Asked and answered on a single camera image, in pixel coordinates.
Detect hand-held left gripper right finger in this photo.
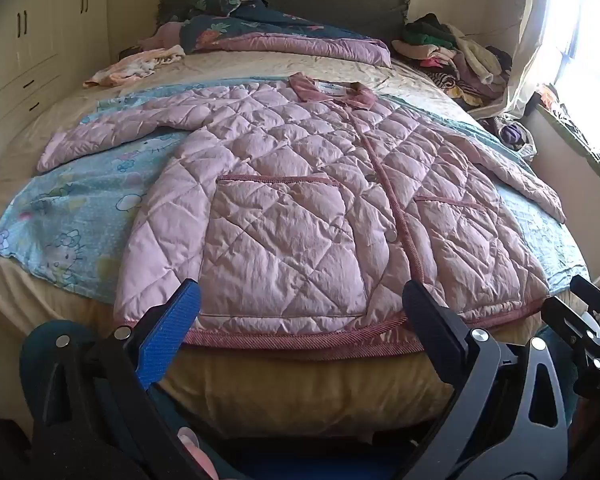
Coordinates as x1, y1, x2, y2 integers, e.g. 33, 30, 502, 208
402, 279, 571, 480

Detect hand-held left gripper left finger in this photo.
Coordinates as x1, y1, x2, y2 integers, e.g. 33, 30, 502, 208
42, 279, 241, 480

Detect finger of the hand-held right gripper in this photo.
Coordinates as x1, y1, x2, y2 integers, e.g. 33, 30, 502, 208
540, 296, 600, 361
569, 275, 600, 318

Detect pink quilted jacket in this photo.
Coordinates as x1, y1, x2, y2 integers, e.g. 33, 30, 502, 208
36, 72, 567, 352

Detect bag of clothes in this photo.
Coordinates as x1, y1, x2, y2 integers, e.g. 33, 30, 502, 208
480, 115, 537, 161

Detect pile of mixed clothes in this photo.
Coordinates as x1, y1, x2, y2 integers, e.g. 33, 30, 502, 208
390, 12, 513, 108

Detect bed with beige sheet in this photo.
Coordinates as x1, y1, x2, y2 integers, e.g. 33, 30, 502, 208
0, 50, 596, 441

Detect blue cartoon print sheet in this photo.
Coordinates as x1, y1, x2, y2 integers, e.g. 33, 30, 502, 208
0, 77, 591, 306

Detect green windowsill cover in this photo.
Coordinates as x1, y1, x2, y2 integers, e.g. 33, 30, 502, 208
535, 105, 600, 181

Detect cream curtain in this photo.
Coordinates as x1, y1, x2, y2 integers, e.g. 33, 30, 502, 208
465, 0, 581, 121

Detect window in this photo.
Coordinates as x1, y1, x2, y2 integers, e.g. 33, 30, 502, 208
535, 0, 600, 111

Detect peach patterned cloth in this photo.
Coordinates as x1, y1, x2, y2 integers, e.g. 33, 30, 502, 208
83, 44, 187, 88

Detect pink pillow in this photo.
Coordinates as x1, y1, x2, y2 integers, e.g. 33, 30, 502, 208
139, 21, 186, 51

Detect cream wardrobe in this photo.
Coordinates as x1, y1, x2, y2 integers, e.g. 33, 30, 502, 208
0, 0, 111, 161

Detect dark floral quilt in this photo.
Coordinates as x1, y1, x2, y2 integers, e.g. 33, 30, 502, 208
180, 0, 393, 66

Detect grey padded headboard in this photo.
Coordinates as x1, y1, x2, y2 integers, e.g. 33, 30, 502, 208
157, 0, 411, 31

